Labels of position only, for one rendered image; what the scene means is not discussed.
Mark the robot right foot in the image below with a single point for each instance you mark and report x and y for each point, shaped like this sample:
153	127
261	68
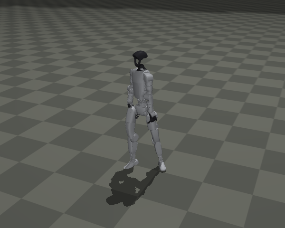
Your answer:
130	164

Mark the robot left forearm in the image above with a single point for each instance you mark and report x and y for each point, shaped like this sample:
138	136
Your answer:
149	103

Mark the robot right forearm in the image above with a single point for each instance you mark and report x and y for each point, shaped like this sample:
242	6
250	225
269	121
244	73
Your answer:
130	98

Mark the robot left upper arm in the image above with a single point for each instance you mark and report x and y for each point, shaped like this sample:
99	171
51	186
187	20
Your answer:
148	78

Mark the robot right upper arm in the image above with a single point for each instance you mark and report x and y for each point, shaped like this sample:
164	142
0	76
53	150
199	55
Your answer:
130	87

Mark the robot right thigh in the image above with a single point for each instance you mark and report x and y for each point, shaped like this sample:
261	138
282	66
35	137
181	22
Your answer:
130	123

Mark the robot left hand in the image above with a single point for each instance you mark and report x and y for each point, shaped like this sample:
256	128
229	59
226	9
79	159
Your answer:
152	119

